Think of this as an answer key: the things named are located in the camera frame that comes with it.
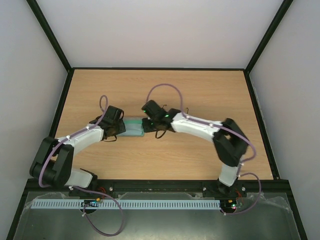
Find light blue slotted cable duct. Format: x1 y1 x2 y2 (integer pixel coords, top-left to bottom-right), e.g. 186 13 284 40
30 199 221 210

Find grey glasses case green lining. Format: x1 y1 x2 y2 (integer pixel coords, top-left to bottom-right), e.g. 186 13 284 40
118 117 145 137

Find left controller board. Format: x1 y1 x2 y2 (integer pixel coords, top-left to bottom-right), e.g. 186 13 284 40
80 197 104 208

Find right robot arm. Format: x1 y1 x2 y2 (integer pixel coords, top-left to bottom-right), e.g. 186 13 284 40
141 100 249 196

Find right controller board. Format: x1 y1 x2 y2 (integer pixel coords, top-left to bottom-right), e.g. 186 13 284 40
220 197 244 209

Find black aluminium frame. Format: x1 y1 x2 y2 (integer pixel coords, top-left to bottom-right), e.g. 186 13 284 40
4 0 309 240

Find dark round sunglasses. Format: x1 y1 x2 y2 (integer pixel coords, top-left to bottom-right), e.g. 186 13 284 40
162 104 189 115

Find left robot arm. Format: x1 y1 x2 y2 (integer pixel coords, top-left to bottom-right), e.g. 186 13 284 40
29 105 126 188

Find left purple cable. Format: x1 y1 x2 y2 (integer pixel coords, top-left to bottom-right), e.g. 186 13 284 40
38 94 124 237

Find controller board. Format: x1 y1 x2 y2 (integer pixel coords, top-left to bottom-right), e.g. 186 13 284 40
220 197 244 209
80 197 104 208

